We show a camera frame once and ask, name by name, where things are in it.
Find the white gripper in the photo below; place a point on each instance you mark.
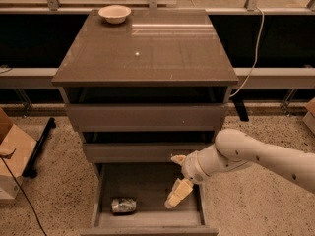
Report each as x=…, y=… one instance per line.
x=191, y=168

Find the green silver 7up can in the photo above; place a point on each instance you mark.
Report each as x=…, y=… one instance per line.
x=123, y=205

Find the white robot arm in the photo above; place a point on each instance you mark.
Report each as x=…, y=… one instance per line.
x=233, y=150

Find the grey bottom drawer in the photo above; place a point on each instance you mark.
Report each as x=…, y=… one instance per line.
x=149, y=185

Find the grey drawer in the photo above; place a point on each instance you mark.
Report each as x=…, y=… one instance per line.
x=149, y=185
x=103, y=147
x=101, y=109

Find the grey middle drawer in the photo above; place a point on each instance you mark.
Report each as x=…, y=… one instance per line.
x=103, y=147

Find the grey drawer cabinet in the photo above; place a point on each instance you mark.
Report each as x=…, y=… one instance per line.
x=151, y=49

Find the grey top drawer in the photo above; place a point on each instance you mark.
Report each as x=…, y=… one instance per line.
x=101, y=109

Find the cardboard box right edge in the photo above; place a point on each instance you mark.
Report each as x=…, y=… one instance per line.
x=309, y=118

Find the black stand foot left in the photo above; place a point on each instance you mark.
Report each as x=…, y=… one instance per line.
x=30, y=171

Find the white paper bowl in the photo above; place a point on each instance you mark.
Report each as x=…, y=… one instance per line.
x=115, y=14

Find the black bracket foot right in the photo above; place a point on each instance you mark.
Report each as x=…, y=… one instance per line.
x=240, y=109

